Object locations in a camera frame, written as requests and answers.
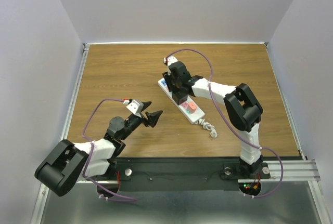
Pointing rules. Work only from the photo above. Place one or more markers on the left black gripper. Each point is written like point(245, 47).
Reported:
point(153, 117)

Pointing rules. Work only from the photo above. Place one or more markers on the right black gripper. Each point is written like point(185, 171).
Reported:
point(168, 77)

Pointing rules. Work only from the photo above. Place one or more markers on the black cube socket adapter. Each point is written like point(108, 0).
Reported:
point(179, 97)

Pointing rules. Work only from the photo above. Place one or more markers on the white power strip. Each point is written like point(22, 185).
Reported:
point(193, 118)

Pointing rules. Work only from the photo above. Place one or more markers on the pink plug adapter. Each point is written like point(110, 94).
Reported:
point(191, 107)

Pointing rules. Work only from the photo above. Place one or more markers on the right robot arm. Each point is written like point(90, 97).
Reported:
point(243, 109)

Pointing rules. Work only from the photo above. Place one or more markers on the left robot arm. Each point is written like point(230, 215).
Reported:
point(70, 162)

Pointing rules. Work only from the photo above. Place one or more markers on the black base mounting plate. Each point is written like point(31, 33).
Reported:
point(139, 174)

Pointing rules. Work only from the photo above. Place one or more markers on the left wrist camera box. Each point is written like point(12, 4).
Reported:
point(134, 106)

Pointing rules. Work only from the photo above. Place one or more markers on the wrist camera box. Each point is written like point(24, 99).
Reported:
point(134, 106)
point(169, 60)

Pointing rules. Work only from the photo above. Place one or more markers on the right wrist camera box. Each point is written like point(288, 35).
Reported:
point(169, 60)

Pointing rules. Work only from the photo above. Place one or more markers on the aluminium frame rail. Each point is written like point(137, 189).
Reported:
point(44, 190)

